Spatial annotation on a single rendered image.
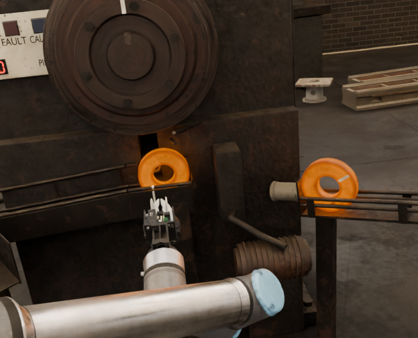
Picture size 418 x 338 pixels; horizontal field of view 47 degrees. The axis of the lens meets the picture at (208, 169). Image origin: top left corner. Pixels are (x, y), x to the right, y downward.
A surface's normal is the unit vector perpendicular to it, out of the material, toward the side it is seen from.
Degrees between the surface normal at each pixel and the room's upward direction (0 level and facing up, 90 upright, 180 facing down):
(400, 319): 0
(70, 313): 36
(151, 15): 90
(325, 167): 90
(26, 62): 90
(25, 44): 90
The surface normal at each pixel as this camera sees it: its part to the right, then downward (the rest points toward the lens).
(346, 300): -0.10, -0.92
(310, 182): -0.49, 0.37
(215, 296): 0.57, -0.65
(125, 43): 0.10, 0.36
